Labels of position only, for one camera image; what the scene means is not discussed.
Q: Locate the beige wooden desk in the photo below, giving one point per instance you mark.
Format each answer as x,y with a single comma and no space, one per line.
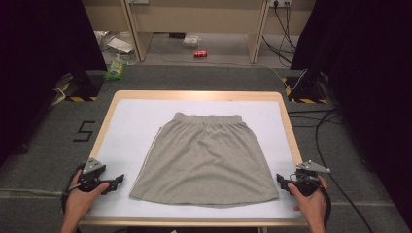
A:
194,16

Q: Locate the clear plastic bag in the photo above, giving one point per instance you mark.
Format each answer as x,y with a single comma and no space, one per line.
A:
191,40

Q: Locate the white power strip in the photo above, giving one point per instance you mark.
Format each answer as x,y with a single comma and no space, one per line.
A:
280,3

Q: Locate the person's right hand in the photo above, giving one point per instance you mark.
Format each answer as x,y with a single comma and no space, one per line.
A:
314,207

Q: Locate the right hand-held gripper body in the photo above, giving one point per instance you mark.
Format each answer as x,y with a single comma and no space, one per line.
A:
307,181

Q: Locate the grey skirt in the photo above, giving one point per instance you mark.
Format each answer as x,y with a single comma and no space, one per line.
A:
207,161

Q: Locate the small black box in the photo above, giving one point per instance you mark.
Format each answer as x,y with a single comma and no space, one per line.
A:
177,35

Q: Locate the green packet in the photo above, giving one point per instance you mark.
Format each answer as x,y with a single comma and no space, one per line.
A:
115,69

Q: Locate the red drink can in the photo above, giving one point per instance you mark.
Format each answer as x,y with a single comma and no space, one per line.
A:
200,54

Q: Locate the crumpled plastic and paper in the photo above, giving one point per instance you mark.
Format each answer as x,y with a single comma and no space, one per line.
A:
116,43

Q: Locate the black curtain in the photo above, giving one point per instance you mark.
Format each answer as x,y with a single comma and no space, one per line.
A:
39,64
372,81

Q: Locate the black stand base striped tape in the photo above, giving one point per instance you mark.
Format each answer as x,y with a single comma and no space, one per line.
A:
306,89
85,87

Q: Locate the person's left hand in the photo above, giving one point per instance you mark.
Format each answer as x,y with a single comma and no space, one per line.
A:
77,202

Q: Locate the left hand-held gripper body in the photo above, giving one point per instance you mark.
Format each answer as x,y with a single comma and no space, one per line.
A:
92,170

